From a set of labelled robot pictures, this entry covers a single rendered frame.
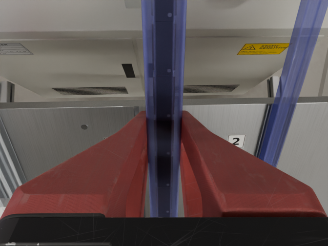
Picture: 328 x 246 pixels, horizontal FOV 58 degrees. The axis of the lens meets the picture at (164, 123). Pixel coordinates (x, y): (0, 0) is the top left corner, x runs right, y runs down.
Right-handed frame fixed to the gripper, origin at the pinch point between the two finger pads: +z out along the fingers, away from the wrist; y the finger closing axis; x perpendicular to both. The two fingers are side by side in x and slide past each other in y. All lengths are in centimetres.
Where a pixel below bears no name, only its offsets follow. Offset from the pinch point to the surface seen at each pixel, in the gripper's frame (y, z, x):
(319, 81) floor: -59, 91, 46
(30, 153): 12.1, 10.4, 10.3
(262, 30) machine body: -16.6, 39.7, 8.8
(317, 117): -13.3, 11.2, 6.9
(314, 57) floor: -58, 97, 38
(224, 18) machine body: -10.1, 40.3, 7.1
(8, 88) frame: 41, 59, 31
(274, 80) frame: -30, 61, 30
